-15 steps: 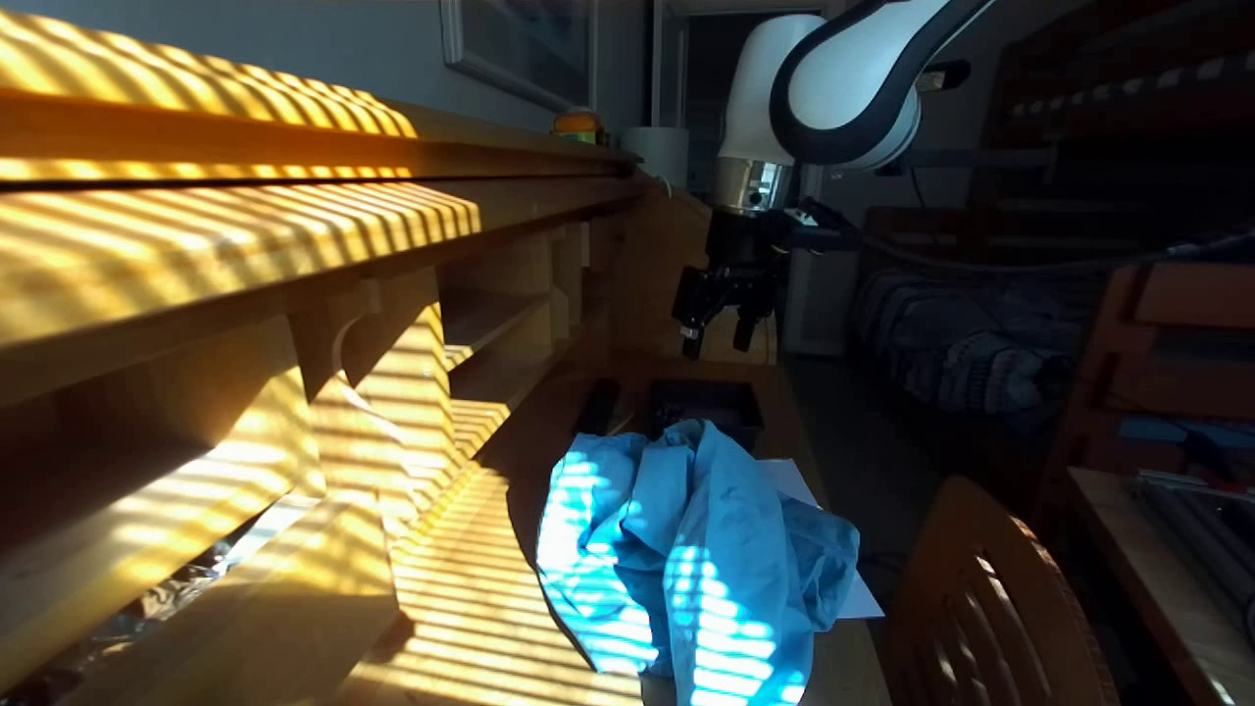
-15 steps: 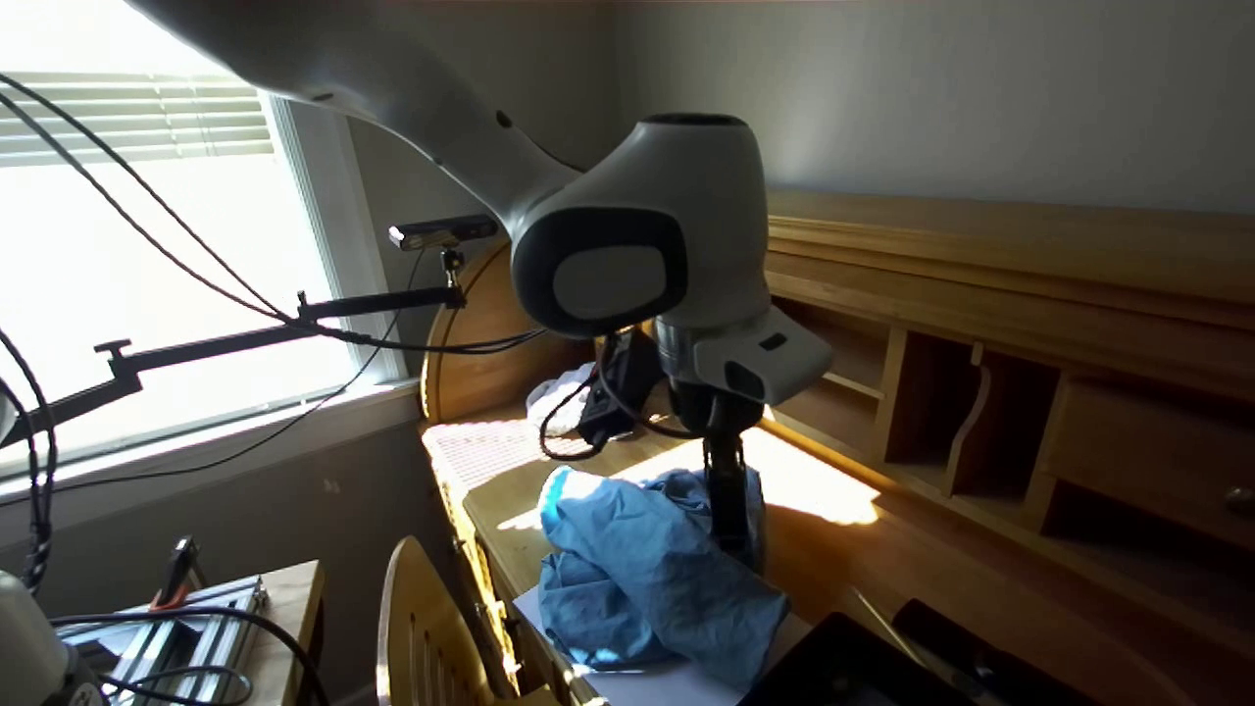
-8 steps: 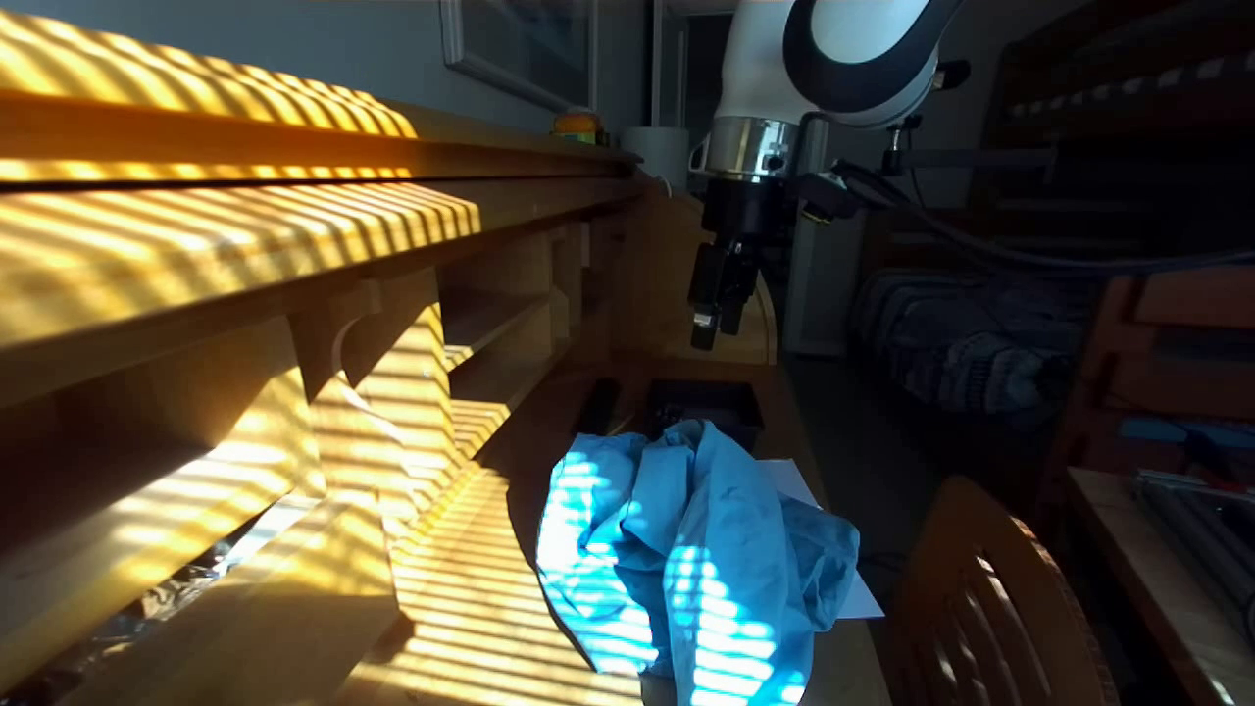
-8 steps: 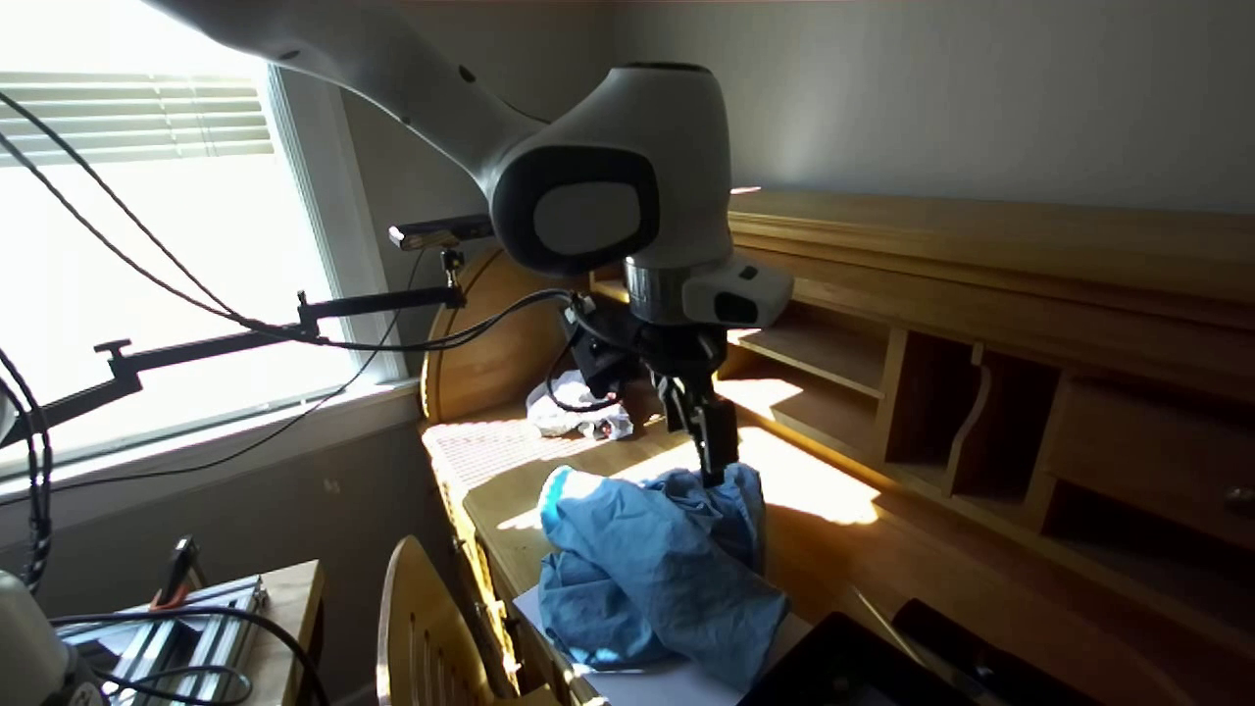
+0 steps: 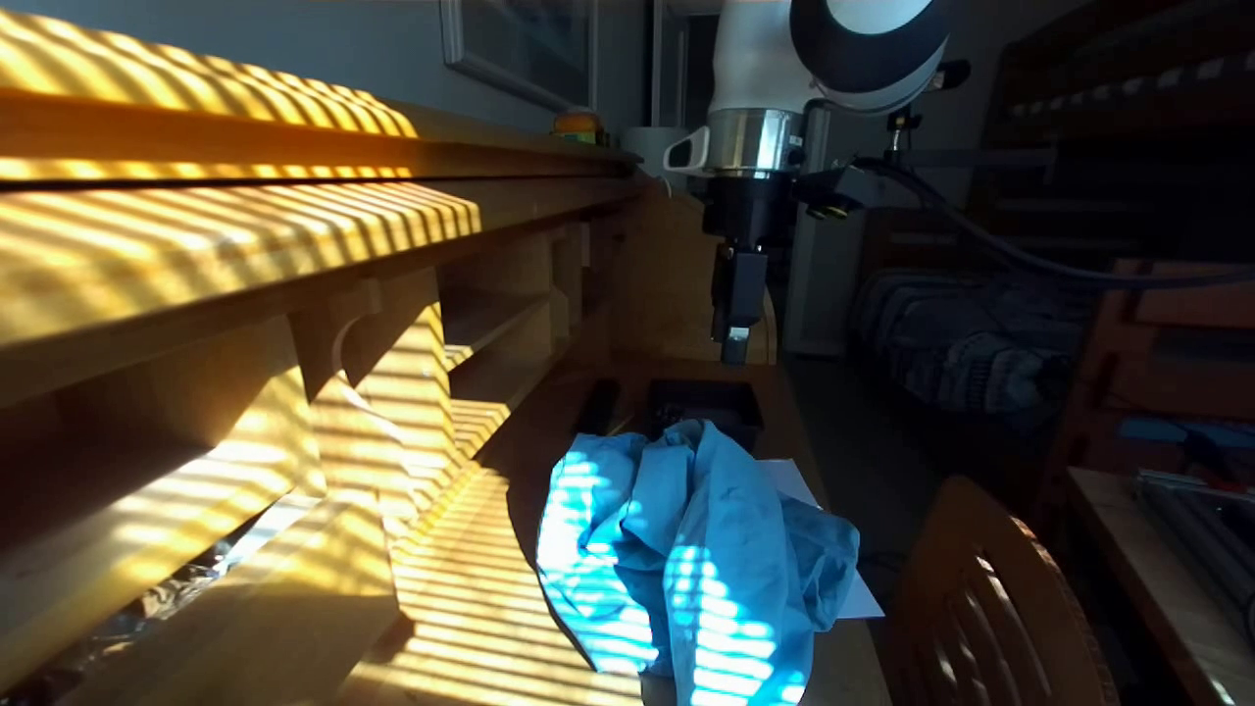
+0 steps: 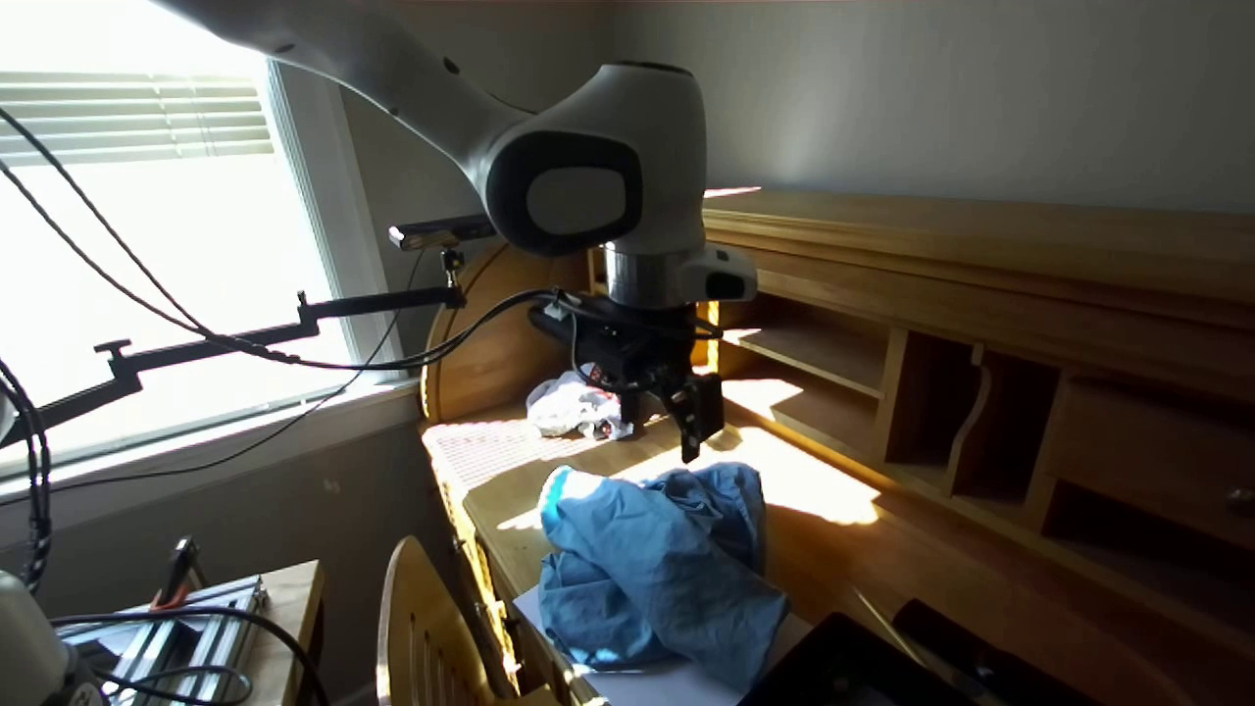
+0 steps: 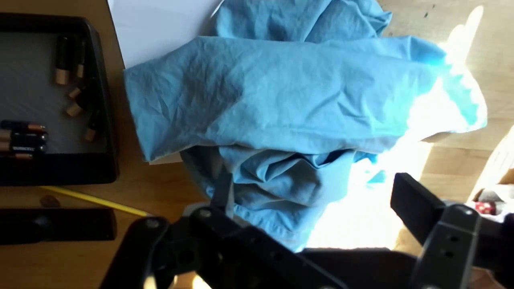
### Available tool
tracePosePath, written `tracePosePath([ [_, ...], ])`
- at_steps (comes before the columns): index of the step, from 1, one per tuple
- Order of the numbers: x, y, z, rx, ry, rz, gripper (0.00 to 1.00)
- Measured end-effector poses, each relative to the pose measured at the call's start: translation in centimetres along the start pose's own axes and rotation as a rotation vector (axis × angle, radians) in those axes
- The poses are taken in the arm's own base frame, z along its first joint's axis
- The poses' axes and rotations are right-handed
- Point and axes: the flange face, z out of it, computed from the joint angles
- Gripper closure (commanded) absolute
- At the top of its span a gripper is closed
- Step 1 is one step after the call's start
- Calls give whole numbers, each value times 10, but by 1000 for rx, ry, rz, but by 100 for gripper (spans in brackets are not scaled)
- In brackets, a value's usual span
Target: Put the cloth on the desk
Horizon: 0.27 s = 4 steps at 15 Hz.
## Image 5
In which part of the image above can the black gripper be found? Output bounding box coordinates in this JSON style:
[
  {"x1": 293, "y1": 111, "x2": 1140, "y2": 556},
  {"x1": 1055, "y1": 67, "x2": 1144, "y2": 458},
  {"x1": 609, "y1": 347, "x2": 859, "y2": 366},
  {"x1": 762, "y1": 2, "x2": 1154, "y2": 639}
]
[{"x1": 701, "y1": 168, "x2": 805, "y2": 373}]

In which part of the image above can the blue cloth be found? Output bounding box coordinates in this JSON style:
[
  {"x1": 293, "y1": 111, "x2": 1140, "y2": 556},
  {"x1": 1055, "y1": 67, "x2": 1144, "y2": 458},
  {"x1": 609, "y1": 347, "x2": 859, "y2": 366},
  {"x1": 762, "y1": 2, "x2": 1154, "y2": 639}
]
[{"x1": 533, "y1": 417, "x2": 868, "y2": 706}]

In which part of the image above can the wooden desk with hutch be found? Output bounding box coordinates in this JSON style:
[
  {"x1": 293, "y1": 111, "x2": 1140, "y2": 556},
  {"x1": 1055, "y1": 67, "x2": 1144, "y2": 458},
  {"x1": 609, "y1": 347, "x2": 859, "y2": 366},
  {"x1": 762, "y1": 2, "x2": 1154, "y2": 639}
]
[{"x1": 0, "y1": 10, "x2": 896, "y2": 706}]

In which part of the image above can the striped bedding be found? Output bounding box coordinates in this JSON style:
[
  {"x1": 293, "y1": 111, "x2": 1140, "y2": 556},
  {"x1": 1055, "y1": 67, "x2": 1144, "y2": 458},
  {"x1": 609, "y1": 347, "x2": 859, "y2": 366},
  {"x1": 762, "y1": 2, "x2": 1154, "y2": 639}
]
[{"x1": 847, "y1": 265, "x2": 1106, "y2": 422}]

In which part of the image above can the small yellow object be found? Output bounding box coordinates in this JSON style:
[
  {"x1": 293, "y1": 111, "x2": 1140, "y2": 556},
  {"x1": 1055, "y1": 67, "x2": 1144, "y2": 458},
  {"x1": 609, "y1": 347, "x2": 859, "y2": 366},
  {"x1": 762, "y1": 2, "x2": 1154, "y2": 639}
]
[{"x1": 552, "y1": 111, "x2": 605, "y2": 150}]

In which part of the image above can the wooden chair back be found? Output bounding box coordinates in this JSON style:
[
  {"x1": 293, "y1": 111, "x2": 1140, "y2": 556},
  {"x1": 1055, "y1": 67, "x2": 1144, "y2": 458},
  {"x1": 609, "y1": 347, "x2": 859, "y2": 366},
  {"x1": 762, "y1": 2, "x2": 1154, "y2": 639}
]
[{"x1": 886, "y1": 469, "x2": 1130, "y2": 706}]

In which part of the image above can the wooden side table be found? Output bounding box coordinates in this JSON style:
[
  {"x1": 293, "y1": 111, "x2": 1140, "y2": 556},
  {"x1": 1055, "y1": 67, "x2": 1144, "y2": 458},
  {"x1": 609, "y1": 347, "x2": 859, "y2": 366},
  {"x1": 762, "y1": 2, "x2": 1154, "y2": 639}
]
[{"x1": 1064, "y1": 461, "x2": 1255, "y2": 706}]

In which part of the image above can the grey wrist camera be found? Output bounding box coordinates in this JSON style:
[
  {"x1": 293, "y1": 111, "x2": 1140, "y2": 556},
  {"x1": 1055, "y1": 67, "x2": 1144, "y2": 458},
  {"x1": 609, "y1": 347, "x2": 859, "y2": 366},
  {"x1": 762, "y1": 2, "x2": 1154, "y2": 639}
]
[{"x1": 791, "y1": 159, "x2": 909, "y2": 224}]

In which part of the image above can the black camera on stand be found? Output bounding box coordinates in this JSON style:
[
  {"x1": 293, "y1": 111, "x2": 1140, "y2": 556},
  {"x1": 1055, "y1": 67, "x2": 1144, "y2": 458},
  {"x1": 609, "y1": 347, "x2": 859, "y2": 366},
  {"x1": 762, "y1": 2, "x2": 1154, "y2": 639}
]
[{"x1": 881, "y1": 50, "x2": 982, "y2": 168}]

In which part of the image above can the thick grey cable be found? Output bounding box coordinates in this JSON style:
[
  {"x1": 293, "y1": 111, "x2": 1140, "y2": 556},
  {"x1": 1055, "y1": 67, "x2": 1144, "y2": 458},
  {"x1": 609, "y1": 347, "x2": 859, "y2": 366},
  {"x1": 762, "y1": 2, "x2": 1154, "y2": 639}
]
[{"x1": 854, "y1": 151, "x2": 1255, "y2": 292}]

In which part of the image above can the framed wall picture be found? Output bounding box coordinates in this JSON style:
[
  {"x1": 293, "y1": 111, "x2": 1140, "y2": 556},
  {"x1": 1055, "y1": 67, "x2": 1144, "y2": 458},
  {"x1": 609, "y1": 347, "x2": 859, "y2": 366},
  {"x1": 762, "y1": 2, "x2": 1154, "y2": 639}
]
[{"x1": 438, "y1": 0, "x2": 609, "y2": 117}]

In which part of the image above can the wooden bed frame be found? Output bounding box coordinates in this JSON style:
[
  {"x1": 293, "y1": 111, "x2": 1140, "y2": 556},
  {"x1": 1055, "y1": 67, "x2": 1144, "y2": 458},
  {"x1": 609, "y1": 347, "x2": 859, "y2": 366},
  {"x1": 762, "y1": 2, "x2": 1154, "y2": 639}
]
[{"x1": 1041, "y1": 249, "x2": 1255, "y2": 530}]

